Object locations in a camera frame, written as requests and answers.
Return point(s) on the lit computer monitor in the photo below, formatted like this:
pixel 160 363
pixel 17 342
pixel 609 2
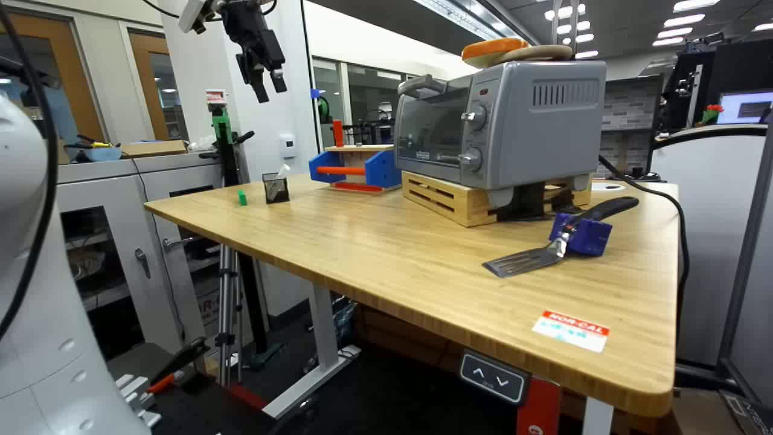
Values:
pixel 746 108

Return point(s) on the beige wooden plate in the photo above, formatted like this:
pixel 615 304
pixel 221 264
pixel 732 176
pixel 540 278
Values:
pixel 545 52

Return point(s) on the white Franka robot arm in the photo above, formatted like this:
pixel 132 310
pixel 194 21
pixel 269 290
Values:
pixel 32 322

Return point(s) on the white curved partition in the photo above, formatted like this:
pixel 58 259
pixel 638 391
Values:
pixel 709 243

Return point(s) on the desk height control panel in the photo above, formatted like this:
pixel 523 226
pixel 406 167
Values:
pixel 493 377

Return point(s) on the green rectangular block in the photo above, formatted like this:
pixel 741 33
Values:
pixel 243 197

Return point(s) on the red toy peg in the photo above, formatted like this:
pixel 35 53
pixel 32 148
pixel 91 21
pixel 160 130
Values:
pixel 339 134

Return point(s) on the white cabinet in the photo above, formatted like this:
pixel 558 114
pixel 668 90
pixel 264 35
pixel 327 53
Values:
pixel 122 226

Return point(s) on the wooden slatted crate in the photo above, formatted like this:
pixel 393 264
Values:
pixel 450 202

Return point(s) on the black mesh holder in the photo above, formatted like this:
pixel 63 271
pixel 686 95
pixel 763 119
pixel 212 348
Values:
pixel 271 192

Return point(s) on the green black stand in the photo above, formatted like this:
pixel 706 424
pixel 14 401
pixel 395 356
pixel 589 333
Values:
pixel 221 125

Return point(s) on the red panel under table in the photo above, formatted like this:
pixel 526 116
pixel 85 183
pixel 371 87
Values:
pixel 540 412

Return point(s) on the white table leg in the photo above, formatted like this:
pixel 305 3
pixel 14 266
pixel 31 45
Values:
pixel 325 339

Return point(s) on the grey toaster oven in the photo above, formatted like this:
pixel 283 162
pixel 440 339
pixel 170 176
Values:
pixel 532 130

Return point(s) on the metal tripod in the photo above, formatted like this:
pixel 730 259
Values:
pixel 230 316

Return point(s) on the orange plate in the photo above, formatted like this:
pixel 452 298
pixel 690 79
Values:
pixel 490 52

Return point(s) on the black spatula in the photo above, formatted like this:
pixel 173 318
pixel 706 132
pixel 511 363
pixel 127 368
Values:
pixel 523 259

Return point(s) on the white wall device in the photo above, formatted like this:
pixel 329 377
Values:
pixel 288 145

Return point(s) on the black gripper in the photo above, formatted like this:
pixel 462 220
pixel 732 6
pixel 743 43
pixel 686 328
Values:
pixel 255 38

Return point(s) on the blue wooden peg bench toy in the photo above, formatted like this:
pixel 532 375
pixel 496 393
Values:
pixel 378 171

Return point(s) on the red white sticker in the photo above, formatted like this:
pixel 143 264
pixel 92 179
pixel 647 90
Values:
pixel 572 333

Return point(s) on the wooden board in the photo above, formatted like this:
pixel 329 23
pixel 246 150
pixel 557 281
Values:
pixel 153 148

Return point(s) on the orange toy peg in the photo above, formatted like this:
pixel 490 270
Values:
pixel 341 171

